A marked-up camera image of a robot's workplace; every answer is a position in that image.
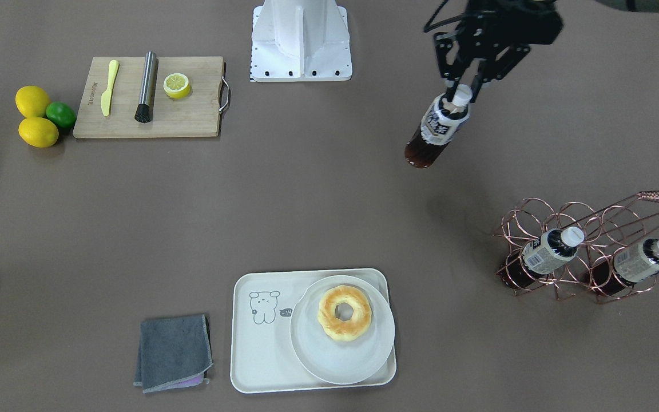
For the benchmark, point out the grey folded cloth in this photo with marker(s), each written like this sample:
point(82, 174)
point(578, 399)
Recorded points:
point(173, 353)

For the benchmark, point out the tea bottle middle rack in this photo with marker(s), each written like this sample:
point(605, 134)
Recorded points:
point(541, 257)

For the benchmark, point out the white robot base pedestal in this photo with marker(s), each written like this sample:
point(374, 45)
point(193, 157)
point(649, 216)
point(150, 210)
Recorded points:
point(300, 41)

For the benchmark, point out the yellow plastic knife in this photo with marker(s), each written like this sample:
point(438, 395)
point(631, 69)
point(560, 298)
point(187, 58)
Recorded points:
point(106, 98)

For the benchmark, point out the tea bottle top rack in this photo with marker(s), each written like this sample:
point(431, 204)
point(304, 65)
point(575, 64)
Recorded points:
point(438, 126)

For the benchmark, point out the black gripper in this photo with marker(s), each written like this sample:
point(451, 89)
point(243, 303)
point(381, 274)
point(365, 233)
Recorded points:
point(474, 52)

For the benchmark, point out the half lemon slice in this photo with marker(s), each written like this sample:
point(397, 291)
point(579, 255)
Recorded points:
point(177, 85)

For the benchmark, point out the green lime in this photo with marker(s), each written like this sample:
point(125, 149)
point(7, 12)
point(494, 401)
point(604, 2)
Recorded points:
point(61, 115)

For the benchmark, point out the cream serving tray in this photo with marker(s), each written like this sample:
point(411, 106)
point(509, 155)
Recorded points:
point(262, 356)

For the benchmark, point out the yellow lemon upper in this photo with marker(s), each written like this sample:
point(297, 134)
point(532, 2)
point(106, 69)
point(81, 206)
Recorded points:
point(32, 101)

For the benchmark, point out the steel muddler black tip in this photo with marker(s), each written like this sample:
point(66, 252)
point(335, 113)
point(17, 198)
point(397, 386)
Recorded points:
point(144, 109)

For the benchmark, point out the yellow lemon lower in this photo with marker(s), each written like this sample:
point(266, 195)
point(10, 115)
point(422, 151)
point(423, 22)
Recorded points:
point(38, 132)

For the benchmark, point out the glazed ring donut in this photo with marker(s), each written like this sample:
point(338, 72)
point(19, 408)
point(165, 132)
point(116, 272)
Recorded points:
point(358, 323)

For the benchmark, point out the wooden cutting board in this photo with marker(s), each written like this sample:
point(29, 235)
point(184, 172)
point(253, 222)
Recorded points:
point(196, 115)

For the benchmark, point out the tea bottle rack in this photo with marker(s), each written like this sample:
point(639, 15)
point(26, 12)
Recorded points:
point(541, 257)
point(628, 267)
point(438, 126)

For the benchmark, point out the copper wire bottle rack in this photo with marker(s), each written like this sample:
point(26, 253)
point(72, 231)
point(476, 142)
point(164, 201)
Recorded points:
point(607, 231)

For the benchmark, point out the white round plate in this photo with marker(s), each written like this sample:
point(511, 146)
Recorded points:
point(333, 361)

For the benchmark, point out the yellow lemon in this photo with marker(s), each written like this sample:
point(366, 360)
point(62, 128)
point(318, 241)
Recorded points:
point(38, 132)
point(32, 101)

